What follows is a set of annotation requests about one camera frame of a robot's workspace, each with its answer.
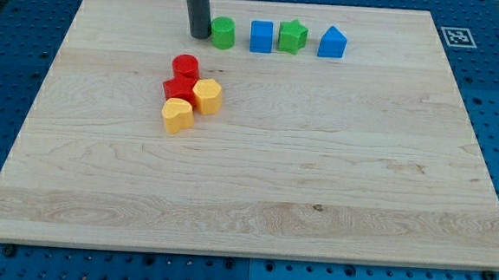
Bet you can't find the red star block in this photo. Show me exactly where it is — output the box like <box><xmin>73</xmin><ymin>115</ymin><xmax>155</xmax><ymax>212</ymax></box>
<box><xmin>163</xmin><ymin>75</ymin><xmax>197</xmax><ymax>107</ymax></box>

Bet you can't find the green star block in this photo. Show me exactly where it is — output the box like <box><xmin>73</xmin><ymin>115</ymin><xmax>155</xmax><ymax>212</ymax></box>
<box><xmin>278</xmin><ymin>19</ymin><xmax>308</xmax><ymax>55</ymax></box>

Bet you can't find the light wooden board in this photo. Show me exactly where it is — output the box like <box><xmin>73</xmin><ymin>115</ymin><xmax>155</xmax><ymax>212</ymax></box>
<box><xmin>0</xmin><ymin>0</ymin><xmax>499</xmax><ymax>270</ymax></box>

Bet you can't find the yellow hexagon block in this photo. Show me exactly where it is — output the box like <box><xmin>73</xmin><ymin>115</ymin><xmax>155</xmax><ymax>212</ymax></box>
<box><xmin>192</xmin><ymin>79</ymin><xmax>224</xmax><ymax>115</ymax></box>

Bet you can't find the yellow heart block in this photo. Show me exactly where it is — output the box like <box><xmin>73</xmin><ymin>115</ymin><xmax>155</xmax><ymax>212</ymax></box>
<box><xmin>161</xmin><ymin>98</ymin><xmax>194</xmax><ymax>133</ymax></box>

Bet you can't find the red cylinder block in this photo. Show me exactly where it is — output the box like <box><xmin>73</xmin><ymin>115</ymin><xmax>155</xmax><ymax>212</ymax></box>
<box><xmin>172</xmin><ymin>54</ymin><xmax>200</xmax><ymax>80</ymax></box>

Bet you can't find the blue cube block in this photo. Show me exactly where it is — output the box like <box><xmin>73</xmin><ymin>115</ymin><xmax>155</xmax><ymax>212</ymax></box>
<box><xmin>249</xmin><ymin>21</ymin><xmax>274</xmax><ymax>54</ymax></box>

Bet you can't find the green cylinder block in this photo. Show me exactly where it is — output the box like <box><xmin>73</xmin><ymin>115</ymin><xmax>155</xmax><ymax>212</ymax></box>
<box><xmin>211</xmin><ymin>16</ymin><xmax>236</xmax><ymax>50</ymax></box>

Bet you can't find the blue pentagon house block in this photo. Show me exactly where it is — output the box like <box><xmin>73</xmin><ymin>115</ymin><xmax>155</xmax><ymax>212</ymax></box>
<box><xmin>317</xmin><ymin>26</ymin><xmax>347</xmax><ymax>59</ymax></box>

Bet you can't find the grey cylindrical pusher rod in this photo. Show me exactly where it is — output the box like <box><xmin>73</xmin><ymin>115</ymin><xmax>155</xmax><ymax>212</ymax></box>
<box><xmin>186</xmin><ymin>0</ymin><xmax>211</xmax><ymax>40</ymax></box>

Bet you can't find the white fiducial marker tag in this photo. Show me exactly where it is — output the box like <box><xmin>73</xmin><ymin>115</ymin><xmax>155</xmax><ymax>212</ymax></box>
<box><xmin>441</xmin><ymin>26</ymin><xmax>476</xmax><ymax>49</ymax></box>

